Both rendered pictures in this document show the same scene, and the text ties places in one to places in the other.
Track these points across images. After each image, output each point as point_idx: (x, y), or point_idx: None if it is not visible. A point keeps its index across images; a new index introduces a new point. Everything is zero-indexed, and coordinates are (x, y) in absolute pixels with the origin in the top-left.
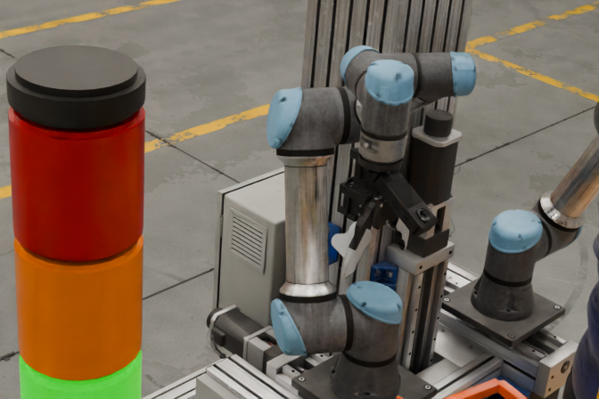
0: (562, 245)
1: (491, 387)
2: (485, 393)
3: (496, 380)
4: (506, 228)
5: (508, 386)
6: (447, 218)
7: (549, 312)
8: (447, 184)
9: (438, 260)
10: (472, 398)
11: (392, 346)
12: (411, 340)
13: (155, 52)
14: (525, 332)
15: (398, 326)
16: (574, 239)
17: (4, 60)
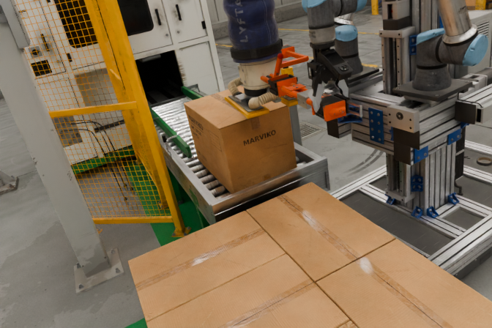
0: (451, 57)
1: (302, 56)
2: (300, 57)
3: (306, 56)
4: (424, 31)
5: (302, 57)
6: (395, 12)
7: (429, 94)
8: None
9: (392, 35)
10: (297, 56)
11: (338, 50)
12: (383, 74)
13: None
14: (403, 90)
15: (340, 42)
16: (463, 58)
17: None
